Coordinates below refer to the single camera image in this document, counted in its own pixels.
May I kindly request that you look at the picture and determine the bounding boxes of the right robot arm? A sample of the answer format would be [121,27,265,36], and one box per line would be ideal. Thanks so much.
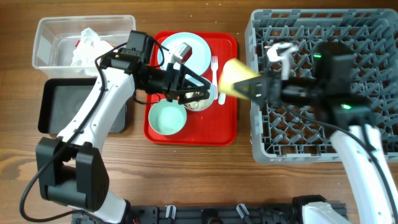
[220,42,397,223]

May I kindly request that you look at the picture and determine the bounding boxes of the white plastic fork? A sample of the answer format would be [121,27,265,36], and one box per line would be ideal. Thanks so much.
[210,55,218,100]

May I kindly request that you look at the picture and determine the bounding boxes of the black waste tray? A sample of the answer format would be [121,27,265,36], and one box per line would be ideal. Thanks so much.
[37,78,129,135]

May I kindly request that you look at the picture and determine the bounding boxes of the blue bowl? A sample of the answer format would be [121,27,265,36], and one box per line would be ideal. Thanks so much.
[184,77,215,111]

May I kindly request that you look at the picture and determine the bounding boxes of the black mounting rail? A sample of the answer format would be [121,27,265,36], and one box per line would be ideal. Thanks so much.
[131,203,303,224]

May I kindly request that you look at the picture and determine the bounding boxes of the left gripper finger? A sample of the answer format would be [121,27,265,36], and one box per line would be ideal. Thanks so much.
[178,65,209,92]
[178,90,210,105]

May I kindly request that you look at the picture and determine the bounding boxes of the red serving tray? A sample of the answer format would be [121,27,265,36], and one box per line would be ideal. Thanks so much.
[143,32,238,146]

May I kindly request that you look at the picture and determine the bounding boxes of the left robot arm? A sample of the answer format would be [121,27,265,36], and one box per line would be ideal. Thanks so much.
[31,30,211,223]

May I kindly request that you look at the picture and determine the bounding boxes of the clear plastic bin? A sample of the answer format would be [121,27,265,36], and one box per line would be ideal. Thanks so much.
[32,15,136,79]

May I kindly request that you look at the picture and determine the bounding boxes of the white plastic spoon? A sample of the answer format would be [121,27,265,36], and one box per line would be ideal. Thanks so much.
[218,93,226,105]

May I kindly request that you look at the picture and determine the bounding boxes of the rice and food leftovers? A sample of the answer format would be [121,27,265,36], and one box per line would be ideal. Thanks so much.
[185,97,213,111]

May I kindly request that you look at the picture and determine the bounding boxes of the white paper waste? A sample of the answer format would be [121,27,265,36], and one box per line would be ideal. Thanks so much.
[71,28,115,77]

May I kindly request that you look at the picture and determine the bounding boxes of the mint green bowl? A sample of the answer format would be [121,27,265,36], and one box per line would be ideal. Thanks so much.
[148,99,187,136]

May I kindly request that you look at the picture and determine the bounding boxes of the grey dishwasher rack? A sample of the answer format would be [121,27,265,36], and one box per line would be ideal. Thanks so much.
[244,9,397,164]

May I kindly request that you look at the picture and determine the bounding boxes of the light blue plate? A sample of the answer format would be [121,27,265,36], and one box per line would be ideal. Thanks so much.
[159,32,211,75]

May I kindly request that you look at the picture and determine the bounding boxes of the yellow cup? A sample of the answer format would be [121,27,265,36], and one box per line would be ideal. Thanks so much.
[218,58,260,100]

